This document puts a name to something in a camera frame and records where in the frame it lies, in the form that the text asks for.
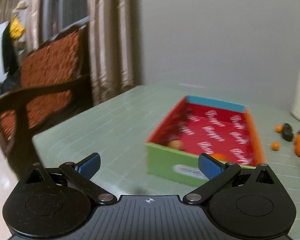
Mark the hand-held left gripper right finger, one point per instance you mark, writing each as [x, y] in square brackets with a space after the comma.
[210, 167]

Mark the beige satin curtain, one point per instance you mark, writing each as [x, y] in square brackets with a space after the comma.
[110, 42]
[36, 12]

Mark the beige hat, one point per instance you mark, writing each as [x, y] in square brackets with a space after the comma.
[21, 5]

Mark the green grid table mat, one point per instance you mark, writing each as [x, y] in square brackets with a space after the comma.
[102, 120]

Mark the window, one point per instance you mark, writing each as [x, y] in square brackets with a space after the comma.
[65, 7]

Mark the yellow bag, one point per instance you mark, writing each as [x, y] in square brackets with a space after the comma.
[16, 28]

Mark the small orange tangerine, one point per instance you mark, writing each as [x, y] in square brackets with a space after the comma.
[218, 156]

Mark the pale orange round fruit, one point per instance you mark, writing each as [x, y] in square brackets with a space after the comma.
[175, 144]

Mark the wooden chair with orange cushion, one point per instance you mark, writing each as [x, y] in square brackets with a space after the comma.
[47, 67]

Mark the black hanging clothes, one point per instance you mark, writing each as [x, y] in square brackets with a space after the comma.
[9, 52]

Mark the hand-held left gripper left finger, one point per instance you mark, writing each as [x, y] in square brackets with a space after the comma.
[90, 166]

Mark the dark oblong fruit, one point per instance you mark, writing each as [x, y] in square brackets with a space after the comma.
[287, 132]

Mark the small orange kumquat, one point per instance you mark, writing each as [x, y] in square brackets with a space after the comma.
[275, 146]
[279, 129]

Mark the colourful cardboard box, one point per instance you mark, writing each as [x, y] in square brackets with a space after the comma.
[215, 130]

